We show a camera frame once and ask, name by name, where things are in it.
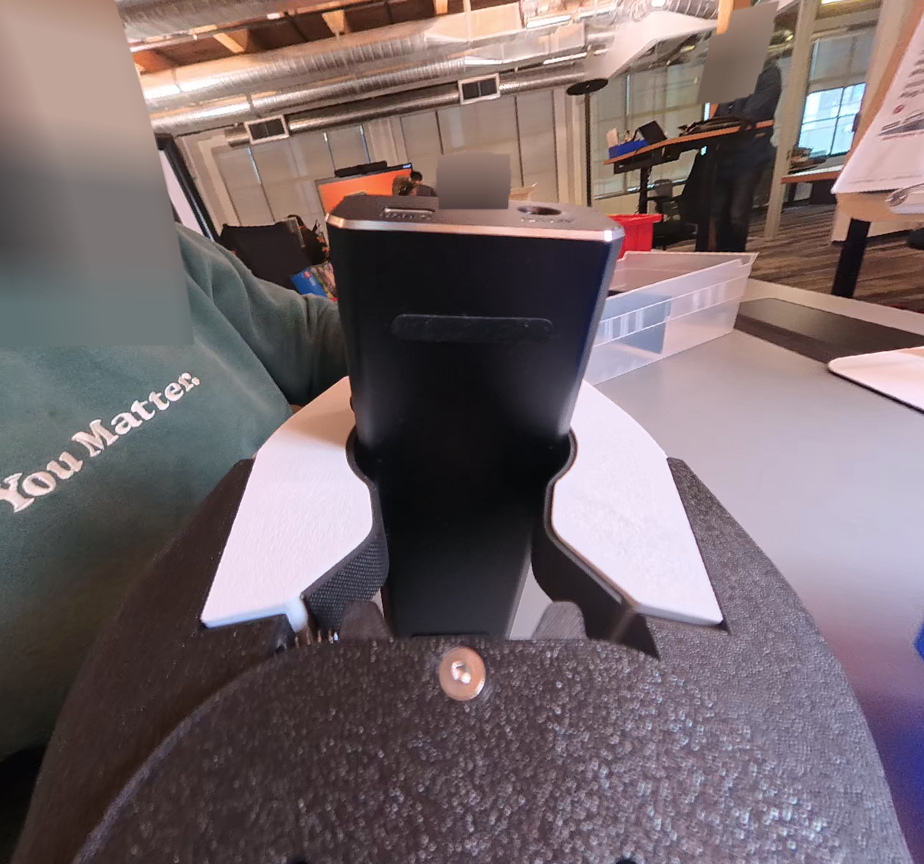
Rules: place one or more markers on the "black office chair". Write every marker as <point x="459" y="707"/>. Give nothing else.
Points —
<point x="668" y="210"/>
<point x="260" y="254"/>

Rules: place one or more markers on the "white air vent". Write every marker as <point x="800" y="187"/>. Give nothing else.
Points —
<point x="267" y="129"/>
<point x="478" y="89"/>

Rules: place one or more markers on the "black floor lamp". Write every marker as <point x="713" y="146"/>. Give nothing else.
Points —
<point x="586" y="88"/>

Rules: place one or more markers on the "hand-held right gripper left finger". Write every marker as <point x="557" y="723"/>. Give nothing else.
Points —
<point x="289" y="510"/>

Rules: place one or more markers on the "clear plastic bin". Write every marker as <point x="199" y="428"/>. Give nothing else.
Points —
<point x="693" y="315"/>

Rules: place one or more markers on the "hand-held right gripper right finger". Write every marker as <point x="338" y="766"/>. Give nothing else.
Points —
<point x="628" y="517"/>

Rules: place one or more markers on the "wooden standing desk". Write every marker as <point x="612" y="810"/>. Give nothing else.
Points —
<point x="671" y="145"/>

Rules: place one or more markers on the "orange screen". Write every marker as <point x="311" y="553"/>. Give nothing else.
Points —
<point x="354" y="192"/>

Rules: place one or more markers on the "blue printed box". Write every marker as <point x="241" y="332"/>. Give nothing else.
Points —
<point x="314" y="279"/>

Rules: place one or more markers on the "small blue bin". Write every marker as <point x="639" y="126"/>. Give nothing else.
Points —
<point x="629" y="149"/>

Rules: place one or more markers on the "black USB hub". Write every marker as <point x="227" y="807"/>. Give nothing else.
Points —
<point x="469" y="387"/>

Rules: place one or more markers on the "red plastic bin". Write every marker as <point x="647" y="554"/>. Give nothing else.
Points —
<point x="635" y="232"/>

